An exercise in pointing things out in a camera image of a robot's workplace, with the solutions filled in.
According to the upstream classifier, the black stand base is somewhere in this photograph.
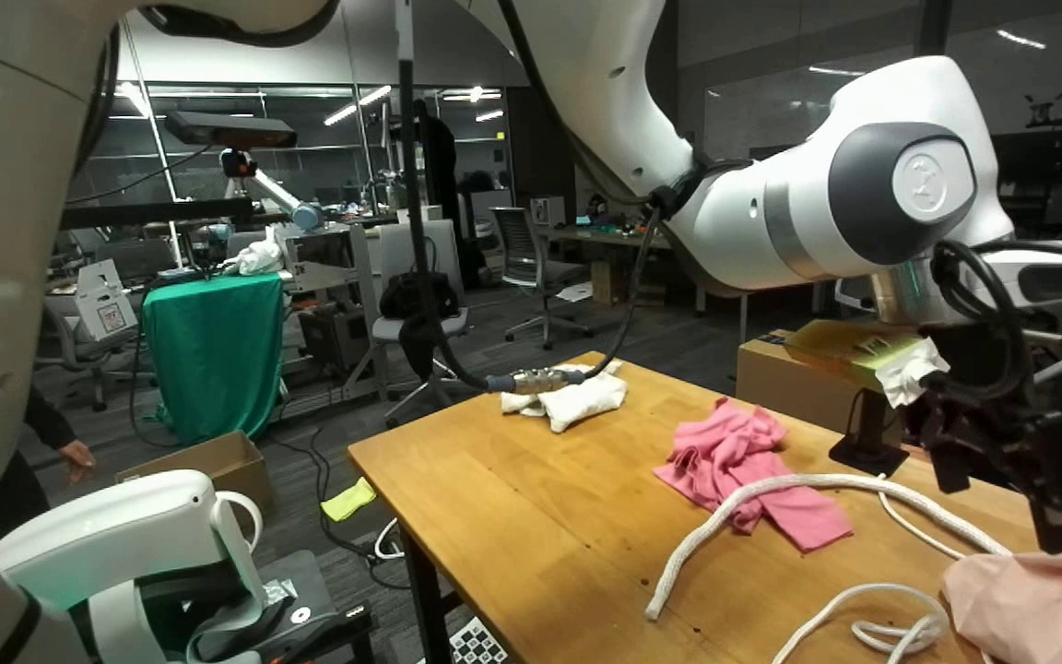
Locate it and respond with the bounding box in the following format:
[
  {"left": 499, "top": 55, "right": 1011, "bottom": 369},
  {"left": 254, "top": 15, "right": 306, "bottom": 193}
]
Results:
[{"left": 829, "top": 384, "right": 918, "bottom": 479}]

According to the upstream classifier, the cardboard box with white label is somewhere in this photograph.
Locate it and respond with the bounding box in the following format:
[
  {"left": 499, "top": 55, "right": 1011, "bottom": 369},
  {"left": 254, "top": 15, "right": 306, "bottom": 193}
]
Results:
[{"left": 732, "top": 313, "right": 956, "bottom": 436}]

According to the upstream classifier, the ceiling light tube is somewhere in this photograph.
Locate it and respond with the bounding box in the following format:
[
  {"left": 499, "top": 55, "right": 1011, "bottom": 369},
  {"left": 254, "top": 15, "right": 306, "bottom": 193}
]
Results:
[{"left": 322, "top": 82, "right": 399, "bottom": 133}]

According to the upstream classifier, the black jacket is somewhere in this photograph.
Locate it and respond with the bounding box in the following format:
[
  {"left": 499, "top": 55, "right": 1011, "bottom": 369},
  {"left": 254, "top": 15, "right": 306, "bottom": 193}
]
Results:
[{"left": 375, "top": 271, "right": 468, "bottom": 384}]

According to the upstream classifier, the thick white braided rope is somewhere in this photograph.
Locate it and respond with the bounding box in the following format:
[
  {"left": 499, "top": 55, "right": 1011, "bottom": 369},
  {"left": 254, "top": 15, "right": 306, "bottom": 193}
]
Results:
[{"left": 643, "top": 468, "right": 1019, "bottom": 625}]

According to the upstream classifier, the yellow paper sheet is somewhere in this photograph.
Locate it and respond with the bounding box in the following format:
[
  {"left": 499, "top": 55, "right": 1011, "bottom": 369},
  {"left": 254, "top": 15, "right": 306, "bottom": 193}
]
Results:
[{"left": 316, "top": 475, "right": 384, "bottom": 528}]

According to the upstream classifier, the black table leg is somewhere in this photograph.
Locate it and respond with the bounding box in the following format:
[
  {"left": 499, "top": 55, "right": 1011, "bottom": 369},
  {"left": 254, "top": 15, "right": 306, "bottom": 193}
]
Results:
[{"left": 399, "top": 540, "right": 456, "bottom": 664}]

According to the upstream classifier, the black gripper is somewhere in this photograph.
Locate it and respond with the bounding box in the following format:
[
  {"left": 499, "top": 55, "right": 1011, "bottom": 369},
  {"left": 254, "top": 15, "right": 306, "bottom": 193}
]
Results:
[{"left": 918, "top": 355, "right": 1062, "bottom": 561}]

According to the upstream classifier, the grey office chair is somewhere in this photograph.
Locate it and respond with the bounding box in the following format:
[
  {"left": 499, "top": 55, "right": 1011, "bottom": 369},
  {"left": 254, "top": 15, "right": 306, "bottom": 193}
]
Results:
[{"left": 486, "top": 201, "right": 598, "bottom": 350}]

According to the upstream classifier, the black vertical pole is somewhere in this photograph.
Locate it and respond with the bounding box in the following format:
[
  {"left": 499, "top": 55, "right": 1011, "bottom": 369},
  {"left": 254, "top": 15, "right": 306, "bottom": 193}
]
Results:
[{"left": 392, "top": 0, "right": 440, "bottom": 387}]

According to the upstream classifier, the green cloth covered table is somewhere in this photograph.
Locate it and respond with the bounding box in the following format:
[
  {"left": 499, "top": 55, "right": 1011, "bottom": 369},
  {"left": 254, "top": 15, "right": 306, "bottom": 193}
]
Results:
[{"left": 140, "top": 271, "right": 291, "bottom": 452}]

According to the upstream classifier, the white terry towel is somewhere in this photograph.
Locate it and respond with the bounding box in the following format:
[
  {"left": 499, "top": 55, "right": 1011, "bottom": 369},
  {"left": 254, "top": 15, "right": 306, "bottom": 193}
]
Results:
[{"left": 499, "top": 364, "right": 629, "bottom": 436}]

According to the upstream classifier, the pink cloth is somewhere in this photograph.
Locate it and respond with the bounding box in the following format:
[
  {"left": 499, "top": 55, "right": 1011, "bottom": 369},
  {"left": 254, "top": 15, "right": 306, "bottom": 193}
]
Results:
[{"left": 652, "top": 400, "right": 855, "bottom": 553}]

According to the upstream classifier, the white paper sign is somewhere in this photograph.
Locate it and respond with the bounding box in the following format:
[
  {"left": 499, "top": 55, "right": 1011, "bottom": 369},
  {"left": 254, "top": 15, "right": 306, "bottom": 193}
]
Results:
[{"left": 70, "top": 256, "right": 142, "bottom": 346}]

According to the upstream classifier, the large cardboard box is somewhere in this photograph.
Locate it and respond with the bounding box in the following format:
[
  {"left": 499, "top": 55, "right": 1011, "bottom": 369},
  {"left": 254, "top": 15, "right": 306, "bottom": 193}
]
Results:
[{"left": 116, "top": 427, "right": 280, "bottom": 524}]

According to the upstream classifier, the black stereo camera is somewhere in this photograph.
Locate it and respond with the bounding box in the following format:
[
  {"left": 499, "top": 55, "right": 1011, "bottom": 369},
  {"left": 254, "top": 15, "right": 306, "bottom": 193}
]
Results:
[{"left": 163, "top": 107, "right": 302, "bottom": 154}]

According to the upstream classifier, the checkerboard calibration pattern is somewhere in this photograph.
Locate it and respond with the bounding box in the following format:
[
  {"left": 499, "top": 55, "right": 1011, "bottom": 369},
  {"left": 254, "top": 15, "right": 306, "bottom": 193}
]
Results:
[{"left": 446, "top": 612, "right": 500, "bottom": 664}]

